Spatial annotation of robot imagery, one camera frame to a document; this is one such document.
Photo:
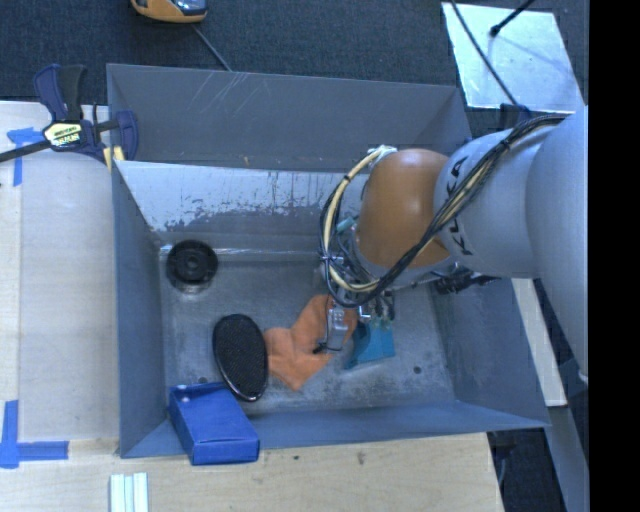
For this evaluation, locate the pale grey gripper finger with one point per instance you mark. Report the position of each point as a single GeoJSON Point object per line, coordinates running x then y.
{"type": "Point", "coordinates": [364, 317]}
{"type": "Point", "coordinates": [336, 325]}

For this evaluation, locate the teal blue angular block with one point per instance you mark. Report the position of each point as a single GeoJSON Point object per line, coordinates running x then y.
{"type": "Point", "coordinates": [372, 347]}

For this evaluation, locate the orange cloth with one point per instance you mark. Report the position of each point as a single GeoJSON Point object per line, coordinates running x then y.
{"type": "Point", "coordinates": [295, 352]}

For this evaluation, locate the black round disc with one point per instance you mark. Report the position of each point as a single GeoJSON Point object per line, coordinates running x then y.
{"type": "Point", "coordinates": [192, 262]}

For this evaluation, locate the blue box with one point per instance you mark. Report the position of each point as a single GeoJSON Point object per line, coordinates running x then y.
{"type": "Point", "coordinates": [214, 425]}

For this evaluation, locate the grey metal bin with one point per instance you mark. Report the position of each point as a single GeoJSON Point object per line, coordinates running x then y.
{"type": "Point", "coordinates": [280, 125]}

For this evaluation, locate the pale wood board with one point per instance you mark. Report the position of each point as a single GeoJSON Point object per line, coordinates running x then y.
{"type": "Point", "coordinates": [67, 300]}

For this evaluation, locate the black cylinder on white bracket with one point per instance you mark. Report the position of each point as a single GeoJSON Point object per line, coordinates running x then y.
{"type": "Point", "coordinates": [455, 285]}

